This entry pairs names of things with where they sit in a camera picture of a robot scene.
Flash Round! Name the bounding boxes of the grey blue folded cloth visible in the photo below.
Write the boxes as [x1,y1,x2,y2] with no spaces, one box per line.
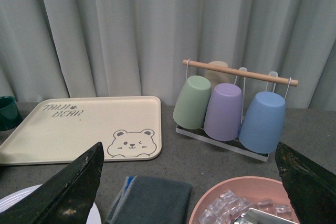
[105,175,192,223]

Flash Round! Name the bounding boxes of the dark green mug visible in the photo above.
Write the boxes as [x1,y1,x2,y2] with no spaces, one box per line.
[1,96,23,131]

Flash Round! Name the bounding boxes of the white ridged plate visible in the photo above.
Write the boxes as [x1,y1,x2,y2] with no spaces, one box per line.
[1,184,102,224]

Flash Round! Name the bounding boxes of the clear ice cubes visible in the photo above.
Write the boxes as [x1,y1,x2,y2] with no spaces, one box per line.
[198,190,293,223]

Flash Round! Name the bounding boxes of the green plastic cup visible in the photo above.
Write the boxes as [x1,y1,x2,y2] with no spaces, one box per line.
[173,76,212,130]

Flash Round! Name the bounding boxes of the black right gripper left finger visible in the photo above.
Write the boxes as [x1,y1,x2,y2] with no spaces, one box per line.
[1,142,104,223]

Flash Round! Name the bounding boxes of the purple plastic cup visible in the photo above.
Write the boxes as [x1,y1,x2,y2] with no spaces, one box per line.
[204,83,243,142]

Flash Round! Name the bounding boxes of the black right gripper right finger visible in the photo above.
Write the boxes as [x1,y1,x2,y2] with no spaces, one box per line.
[275,142,335,223]

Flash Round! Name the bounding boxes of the beige plastic cup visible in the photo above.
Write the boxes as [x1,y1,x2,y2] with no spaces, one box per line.
[204,61,231,91]

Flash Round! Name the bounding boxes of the silver metal scoop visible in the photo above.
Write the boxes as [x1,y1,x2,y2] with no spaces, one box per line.
[233,208,295,224]

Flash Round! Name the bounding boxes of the grey curtain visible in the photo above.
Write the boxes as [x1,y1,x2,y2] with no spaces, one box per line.
[1,0,335,111]

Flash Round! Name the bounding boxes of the white cup rack wooden bar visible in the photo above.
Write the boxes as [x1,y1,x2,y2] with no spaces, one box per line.
[173,75,286,161]

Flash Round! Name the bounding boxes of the pink bowl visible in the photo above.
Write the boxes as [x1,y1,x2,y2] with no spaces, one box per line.
[189,176,291,223]

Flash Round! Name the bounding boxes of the cream bear serving tray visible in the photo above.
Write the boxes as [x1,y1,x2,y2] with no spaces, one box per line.
[1,96,162,165]

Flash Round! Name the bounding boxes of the blue plastic cup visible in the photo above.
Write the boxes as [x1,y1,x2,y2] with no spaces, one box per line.
[239,91,286,154]

